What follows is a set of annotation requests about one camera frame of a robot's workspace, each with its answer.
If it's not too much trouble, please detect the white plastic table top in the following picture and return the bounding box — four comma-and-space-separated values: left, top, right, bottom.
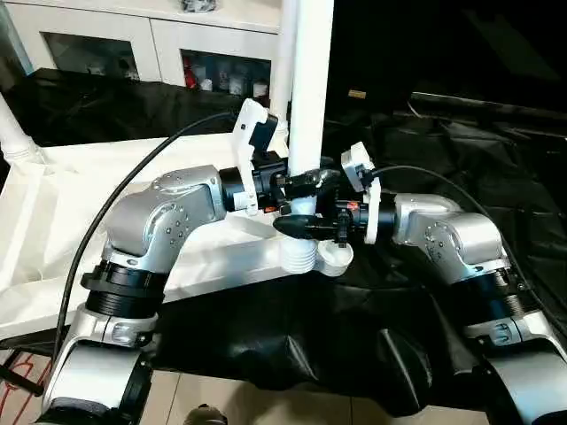
0, 133, 356, 343

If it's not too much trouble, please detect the black plastic mat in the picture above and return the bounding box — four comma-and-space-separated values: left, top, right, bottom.
0, 69, 567, 419

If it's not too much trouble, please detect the long black bar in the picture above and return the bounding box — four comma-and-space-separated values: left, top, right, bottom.
411, 90, 567, 127

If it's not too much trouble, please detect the white cabinet with glass doors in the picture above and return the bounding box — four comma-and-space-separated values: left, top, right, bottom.
0, 0, 286, 100

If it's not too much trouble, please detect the black stand foot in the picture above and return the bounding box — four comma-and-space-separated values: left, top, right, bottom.
0, 363, 45, 396

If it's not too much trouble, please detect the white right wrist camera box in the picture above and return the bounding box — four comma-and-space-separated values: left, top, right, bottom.
340, 142, 384, 246

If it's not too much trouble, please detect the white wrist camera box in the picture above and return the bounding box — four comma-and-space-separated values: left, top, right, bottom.
340, 142, 384, 246
231, 97, 280, 216

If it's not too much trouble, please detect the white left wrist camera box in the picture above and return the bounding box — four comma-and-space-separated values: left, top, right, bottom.
231, 97, 280, 216

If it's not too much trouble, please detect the red floor cable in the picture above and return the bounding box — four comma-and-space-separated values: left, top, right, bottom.
0, 347, 54, 401

